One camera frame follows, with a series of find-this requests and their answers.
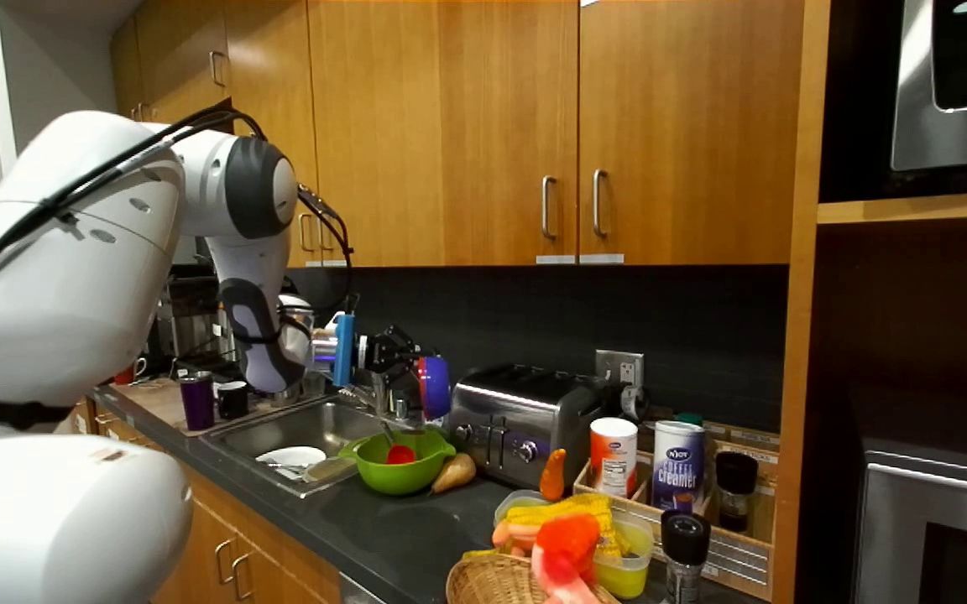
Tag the green plastic bowl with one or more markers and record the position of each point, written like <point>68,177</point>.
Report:
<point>397,465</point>

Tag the wooden organizer tray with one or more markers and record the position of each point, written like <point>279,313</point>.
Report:
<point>737,559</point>

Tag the stainless steel sink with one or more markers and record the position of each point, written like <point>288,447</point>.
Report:
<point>317,423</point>

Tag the black coffee machine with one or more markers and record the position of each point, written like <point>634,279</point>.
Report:
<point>183,333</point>

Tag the white plate in sink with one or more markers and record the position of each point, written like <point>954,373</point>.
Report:
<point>288,459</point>

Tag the red bowl with blue rim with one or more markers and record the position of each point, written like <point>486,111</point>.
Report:
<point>434,383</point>

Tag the red object in green bowl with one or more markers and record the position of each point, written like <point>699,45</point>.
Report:
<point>400,456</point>

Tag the dark spice jar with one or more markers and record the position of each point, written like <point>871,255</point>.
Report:
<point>737,486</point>

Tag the left cabinet door handle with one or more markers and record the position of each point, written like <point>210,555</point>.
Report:
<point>543,206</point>

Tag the cabinet door handle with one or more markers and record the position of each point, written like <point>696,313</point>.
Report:
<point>543,206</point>
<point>597,181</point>

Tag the clear plastic container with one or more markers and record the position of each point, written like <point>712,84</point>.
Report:
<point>624,570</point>

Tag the wall power outlet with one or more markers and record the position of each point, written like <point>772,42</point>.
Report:
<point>624,370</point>

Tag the stainless steel toaster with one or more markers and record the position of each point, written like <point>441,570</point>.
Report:
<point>511,419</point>

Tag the blue white cylindrical canister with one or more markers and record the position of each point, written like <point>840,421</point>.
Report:
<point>677,469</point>

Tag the black pepper grinder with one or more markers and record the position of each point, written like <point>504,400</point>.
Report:
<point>687,550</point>

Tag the orange pink plush toy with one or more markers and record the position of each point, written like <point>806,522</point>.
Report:
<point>558,570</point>

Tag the tan pear shaped gourd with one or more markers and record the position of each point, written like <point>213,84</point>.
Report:
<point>453,474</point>

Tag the woven straw basket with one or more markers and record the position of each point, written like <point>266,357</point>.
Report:
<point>509,580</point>

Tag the orange toy carrot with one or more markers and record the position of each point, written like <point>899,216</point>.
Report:
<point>551,478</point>

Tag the purple cup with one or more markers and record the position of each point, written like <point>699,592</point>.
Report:
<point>199,400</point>

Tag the black mug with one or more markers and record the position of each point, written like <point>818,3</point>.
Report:
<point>232,396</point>

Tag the stainless steel microwave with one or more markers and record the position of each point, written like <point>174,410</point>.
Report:
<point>931,89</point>

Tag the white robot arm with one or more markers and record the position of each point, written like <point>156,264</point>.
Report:
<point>88,228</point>

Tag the stainless steel oven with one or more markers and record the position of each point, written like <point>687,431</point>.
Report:
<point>909,530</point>

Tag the right cabinet door handle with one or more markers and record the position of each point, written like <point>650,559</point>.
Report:
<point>597,181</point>

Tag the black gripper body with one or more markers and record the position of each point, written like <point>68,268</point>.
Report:
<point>386,349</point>

